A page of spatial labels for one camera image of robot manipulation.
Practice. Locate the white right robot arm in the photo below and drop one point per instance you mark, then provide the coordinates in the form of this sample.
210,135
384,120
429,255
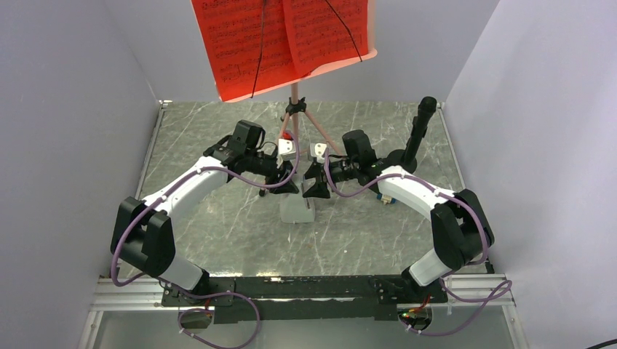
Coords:
461,234

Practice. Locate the black recorder on round base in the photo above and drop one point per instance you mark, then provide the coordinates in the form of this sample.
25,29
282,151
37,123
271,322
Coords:
415,137

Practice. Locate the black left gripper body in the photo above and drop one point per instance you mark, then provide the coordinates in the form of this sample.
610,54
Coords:
265,166

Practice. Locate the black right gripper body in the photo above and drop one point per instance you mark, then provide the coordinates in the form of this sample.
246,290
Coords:
343,170

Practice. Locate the red blue toy block car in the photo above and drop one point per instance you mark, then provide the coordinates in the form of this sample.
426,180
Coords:
386,199

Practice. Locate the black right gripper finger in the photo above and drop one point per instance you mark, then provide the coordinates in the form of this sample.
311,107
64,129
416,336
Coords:
314,171
318,190

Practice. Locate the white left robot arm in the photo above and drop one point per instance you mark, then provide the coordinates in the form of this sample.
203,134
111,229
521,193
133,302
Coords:
143,233

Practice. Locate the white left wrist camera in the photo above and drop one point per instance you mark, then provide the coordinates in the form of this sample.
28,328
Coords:
286,149

